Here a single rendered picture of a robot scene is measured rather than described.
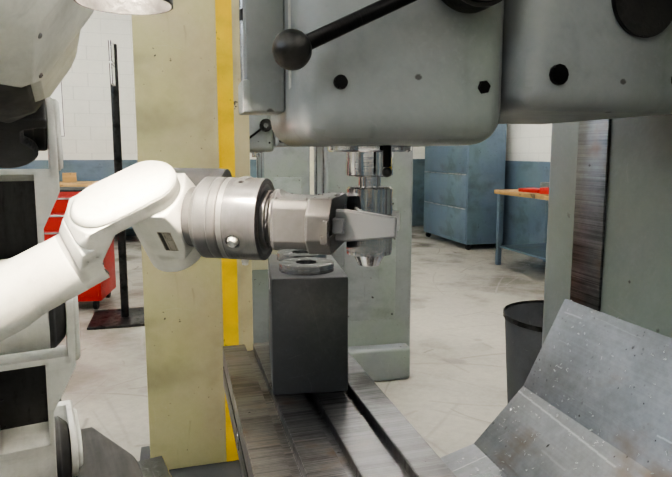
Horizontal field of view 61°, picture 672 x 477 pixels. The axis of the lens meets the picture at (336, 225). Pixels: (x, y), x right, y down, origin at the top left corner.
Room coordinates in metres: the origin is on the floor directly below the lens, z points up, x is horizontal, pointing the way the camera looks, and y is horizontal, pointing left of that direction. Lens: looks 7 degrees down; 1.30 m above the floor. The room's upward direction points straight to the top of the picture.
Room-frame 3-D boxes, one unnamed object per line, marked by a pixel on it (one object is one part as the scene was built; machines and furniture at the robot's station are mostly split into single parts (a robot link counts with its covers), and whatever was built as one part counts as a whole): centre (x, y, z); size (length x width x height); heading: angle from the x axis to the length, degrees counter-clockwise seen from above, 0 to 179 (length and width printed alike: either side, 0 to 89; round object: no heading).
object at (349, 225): (0.56, -0.03, 1.23); 0.06 x 0.02 x 0.03; 80
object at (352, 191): (0.59, -0.03, 1.26); 0.05 x 0.05 x 0.01
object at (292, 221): (0.61, 0.06, 1.23); 0.13 x 0.12 x 0.10; 170
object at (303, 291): (0.97, 0.06, 1.03); 0.22 x 0.12 x 0.20; 8
